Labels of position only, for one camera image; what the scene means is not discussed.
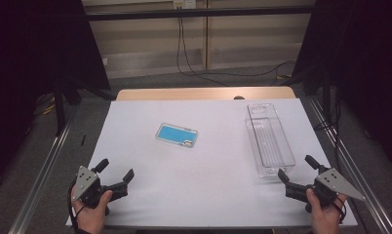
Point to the black horizontal bar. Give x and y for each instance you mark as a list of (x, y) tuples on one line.
[(200, 13)]

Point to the white wall outlet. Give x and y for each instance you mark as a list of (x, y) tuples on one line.
[(184, 4)]

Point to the clear plastic box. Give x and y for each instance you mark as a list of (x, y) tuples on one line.
[(268, 143)]

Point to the wooden table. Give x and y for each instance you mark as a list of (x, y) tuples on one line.
[(184, 93)]

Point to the person's left hand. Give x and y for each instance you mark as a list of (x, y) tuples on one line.
[(91, 219)]

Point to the black curtain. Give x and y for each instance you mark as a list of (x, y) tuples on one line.
[(363, 65), (38, 65)]

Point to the person's right hand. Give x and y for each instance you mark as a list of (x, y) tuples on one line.
[(325, 219)]

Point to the white table board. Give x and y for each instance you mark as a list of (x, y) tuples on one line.
[(200, 182)]

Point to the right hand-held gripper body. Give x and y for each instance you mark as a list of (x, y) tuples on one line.
[(333, 183)]

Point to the blue phone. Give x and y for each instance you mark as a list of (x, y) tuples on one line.
[(176, 134)]

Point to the metal floor rail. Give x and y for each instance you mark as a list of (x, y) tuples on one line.
[(38, 182), (356, 169)]

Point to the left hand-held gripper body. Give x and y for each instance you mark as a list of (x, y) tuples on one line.
[(86, 185)]

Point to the small black floor object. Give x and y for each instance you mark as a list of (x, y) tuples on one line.
[(83, 140)]

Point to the dark round table grommet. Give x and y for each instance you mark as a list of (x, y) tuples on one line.
[(239, 97)]

